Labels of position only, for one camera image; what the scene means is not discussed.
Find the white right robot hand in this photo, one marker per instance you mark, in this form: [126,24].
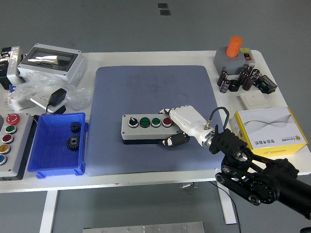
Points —
[187,119]

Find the grey four-button control box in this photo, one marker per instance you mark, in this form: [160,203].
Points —
[145,132]

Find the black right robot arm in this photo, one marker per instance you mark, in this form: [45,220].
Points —
[264,184]

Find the grey five-button control box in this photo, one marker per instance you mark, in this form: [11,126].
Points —
[15,145]

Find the grey-blue table mat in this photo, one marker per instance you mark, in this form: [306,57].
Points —
[150,92]

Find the black silver-topped capacitor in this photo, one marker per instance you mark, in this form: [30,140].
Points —
[225,86]

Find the dark brown capacitor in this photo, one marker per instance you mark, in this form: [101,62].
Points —
[247,68]
[243,77]
[248,83]
[255,73]
[221,77]

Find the yellow and white cardboard box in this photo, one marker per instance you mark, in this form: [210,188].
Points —
[267,128]

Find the black module with green terminals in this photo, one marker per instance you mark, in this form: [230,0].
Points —
[266,84]

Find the orange cylinder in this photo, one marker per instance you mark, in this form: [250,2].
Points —
[233,46]

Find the white table leg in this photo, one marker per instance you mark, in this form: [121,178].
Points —
[227,206]
[48,211]

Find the metal floor plate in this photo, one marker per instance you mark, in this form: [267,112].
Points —
[162,6]
[164,12]

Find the clear plastic bag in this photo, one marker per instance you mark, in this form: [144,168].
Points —
[79,97]

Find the small black gear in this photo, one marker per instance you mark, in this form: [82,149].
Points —
[75,127]

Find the large black gear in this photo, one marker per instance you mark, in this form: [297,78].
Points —
[73,143]

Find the small black block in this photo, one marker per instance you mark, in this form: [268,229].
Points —
[61,109]

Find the black power adapter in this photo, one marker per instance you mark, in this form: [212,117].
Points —
[57,96]

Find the blue plastic bin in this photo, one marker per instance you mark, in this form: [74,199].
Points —
[52,155]

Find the white breaker with blue lever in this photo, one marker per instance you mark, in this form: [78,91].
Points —
[14,102]

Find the white and black electrical device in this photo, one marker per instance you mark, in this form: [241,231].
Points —
[12,65]

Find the metal bracket under table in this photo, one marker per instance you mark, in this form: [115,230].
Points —
[188,185]

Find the grey switch box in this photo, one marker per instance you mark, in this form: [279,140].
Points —
[226,64]

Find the white wall switch panel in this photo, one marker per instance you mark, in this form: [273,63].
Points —
[255,100]

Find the grey metal base plate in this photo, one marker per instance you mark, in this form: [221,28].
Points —
[143,227]

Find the grey enclosure with clear lid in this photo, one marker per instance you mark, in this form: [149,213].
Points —
[52,64]

